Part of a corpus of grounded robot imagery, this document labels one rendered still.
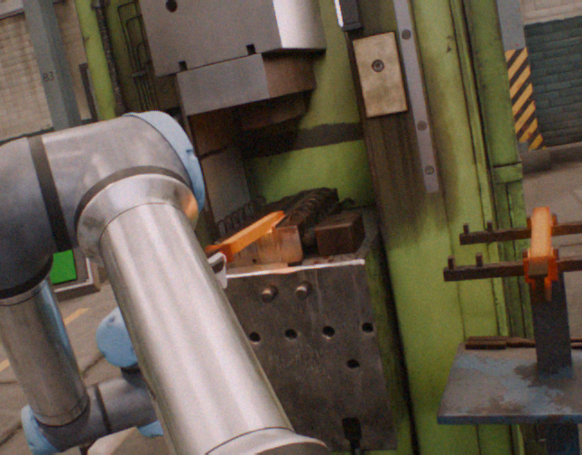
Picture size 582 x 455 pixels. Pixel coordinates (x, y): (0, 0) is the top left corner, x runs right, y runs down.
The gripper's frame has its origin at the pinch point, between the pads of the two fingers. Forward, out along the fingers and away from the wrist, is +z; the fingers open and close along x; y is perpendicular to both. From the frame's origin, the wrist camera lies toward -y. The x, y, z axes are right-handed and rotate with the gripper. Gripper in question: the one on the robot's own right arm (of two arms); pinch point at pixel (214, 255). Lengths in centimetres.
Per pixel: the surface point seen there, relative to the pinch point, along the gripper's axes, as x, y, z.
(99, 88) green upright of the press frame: -40, -38, 41
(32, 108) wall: -492, -91, 593
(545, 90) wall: 113, 16, 622
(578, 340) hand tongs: 61, 33, 22
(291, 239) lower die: 5.6, 5.3, 27.7
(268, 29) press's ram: 10.6, -39.2, 26.9
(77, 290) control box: -41.3, 6.4, 12.4
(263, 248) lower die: -1.4, 6.4, 27.7
